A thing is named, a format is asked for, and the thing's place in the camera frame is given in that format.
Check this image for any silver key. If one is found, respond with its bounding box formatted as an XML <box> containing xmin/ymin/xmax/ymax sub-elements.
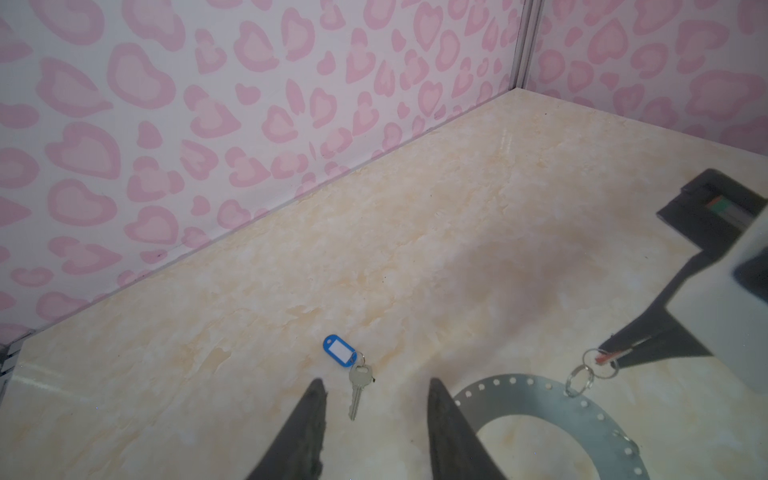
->
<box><xmin>348</xmin><ymin>361</ymin><xmax>375</xmax><ymax>421</ymax></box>

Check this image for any red key tag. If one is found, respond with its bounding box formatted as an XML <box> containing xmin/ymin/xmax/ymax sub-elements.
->
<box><xmin>595</xmin><ymin>352</ymin><xmax>619</xmax><ymax>365</ymax></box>

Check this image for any blue key tag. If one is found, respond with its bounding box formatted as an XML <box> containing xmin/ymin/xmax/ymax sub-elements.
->
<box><xmin>322</xmin><ymin>334</ymin><xmax>358</xmax><ymax>368</ymax></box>

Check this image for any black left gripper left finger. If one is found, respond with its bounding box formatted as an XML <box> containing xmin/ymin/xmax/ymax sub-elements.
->
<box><xmin>247</xmin><ymin>378</ymin><xmax>327</xmax><ymax>480</ymax></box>

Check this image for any aluminium right back corner post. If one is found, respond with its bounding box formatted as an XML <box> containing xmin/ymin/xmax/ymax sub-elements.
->
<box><xmin>510</xmin><ymin>0</ymin><xmax>545</xmax><ymax>90</ymax></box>

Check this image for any split ring gripped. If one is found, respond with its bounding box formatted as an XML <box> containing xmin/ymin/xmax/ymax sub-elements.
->
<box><xmin>564</xmin><ymin>364</ymin><xmax>595</xmax><ymax>398</ymax></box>

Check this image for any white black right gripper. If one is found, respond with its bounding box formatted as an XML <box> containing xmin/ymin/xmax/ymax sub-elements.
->
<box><xmin>598</xmin><ymin>169</ymin><xmax>767</xmax><ymax>393</ymax></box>

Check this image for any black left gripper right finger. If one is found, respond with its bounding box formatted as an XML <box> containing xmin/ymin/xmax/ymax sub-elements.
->
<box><xmin>427</xmin><ymin>378</ymin><xmax>506</xmax><ymax>480</ymax></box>

